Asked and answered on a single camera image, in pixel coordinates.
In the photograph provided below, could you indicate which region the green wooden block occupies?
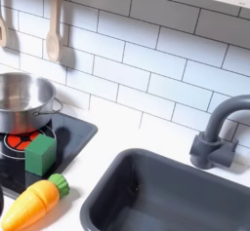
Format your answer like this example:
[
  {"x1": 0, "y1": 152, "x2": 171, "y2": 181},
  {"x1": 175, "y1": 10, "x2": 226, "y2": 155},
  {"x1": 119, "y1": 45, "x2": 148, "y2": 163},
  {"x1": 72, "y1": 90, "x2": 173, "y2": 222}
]
[{"x1": 24, "y1": 134, "x2": 58, "y2": 177}]

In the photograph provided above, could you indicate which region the black toy stove top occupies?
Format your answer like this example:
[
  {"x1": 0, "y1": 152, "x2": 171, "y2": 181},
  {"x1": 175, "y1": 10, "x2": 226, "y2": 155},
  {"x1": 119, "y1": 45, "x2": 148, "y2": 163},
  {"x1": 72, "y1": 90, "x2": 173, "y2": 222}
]
[{"x1": 0, "y1": 111, "x2": 99, "y2": 201}]

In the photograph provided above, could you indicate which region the dark grey tap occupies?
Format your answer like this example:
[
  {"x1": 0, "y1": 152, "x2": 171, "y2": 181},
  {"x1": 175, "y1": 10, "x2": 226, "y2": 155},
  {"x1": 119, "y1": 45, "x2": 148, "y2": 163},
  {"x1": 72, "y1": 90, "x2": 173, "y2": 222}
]
[{"x1": 188, "y1": 94, "x2": 250, "y2": 171}]

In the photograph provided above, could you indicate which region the dark grey sink basin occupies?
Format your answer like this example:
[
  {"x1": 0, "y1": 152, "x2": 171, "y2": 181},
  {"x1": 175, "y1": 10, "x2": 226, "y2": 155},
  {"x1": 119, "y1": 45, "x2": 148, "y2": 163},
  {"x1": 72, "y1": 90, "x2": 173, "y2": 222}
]
[{"x1": 79, "y1": 147, "x2": 250, "y2": 231}]

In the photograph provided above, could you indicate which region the wooden spoon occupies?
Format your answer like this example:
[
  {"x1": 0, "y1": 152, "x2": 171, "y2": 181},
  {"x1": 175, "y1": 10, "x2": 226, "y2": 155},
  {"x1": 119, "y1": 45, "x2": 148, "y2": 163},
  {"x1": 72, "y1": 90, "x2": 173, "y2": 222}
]
[{"x1": 45, "y1": 0, "x2": 63, "y2": 63}]

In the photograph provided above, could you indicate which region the steel pot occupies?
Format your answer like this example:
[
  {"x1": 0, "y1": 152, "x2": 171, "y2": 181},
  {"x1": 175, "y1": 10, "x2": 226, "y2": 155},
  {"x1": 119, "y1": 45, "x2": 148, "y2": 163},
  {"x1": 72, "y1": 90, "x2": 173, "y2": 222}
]
[{"x1": 0, "y1": 71, "x2": 63, "y2": 135}]

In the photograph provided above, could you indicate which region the orange toy carrot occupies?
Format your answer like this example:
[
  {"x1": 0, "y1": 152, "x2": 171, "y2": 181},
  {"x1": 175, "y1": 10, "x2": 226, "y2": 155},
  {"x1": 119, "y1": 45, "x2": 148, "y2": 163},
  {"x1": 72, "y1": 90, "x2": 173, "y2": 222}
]
[{"x1": 0, "y1": 173, "x2": 71, "y2": 231}]

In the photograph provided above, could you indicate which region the wooden spatula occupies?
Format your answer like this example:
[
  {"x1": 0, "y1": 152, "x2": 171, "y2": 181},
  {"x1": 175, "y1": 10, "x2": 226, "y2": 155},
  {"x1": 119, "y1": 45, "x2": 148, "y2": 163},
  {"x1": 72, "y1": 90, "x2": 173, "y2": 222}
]
[{"x1": 0, "y1": 12, "x2": 8, "y2": 49}]

